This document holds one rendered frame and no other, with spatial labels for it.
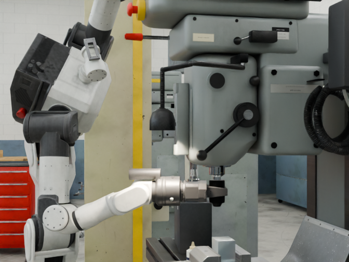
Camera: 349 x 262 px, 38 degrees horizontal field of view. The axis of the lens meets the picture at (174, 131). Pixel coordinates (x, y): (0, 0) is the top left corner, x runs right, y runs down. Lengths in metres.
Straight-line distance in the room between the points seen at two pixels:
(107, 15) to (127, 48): 1.43
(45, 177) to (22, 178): 4.37
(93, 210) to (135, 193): 0.15
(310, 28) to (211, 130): 0.41
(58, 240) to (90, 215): 0.50
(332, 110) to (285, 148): 0.26
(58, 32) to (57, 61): 8.87
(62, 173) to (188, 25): 0.59
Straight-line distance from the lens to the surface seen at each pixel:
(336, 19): 1.32
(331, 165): 1.67
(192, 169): 1.91
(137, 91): 3.21
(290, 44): 1.49
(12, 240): 6.09
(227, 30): 1.43
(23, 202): 5.99
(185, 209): 1.87
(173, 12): 1.41
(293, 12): 1.51
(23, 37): 10.64
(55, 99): 1.68
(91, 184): 3.20
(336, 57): 1.30
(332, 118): 1.66
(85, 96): 1.70
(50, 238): 2.01
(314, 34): 1.54
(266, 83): 1.45
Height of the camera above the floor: 1.42
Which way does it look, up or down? level
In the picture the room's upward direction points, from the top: straight up
